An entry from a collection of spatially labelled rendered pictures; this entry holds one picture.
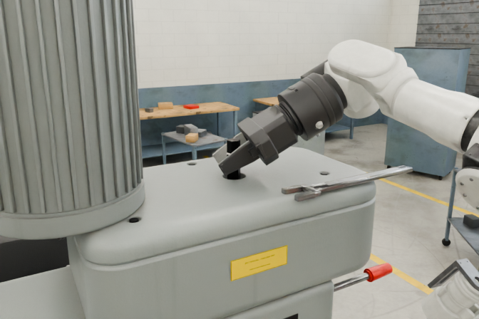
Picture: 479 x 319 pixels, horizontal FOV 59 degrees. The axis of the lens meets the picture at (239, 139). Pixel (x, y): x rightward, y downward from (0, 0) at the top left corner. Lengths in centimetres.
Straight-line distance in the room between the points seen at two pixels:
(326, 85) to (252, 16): 757
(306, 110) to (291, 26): 805
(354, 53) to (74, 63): 40
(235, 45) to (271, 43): 79
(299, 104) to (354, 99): 10
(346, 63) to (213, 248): 33
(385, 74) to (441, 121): 10
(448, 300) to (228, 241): 50
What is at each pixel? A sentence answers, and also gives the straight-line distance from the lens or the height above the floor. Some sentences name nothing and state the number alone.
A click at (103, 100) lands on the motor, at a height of 204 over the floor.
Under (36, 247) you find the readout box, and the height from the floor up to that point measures 170.
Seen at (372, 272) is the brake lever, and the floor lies 171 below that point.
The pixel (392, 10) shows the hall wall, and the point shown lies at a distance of 1052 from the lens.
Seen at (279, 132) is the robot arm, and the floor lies 197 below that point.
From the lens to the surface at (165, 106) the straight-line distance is 712.
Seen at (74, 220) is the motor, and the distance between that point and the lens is 51.
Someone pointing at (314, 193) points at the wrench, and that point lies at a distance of 60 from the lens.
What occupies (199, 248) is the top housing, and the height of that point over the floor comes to 185.
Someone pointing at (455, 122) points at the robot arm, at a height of 200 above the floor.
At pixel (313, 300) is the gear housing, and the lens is 71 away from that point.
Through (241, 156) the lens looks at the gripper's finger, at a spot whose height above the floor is 193.
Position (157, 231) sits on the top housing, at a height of 188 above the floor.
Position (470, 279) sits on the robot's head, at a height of 168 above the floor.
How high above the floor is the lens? 211
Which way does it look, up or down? 14 degrees down
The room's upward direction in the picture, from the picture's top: straight up
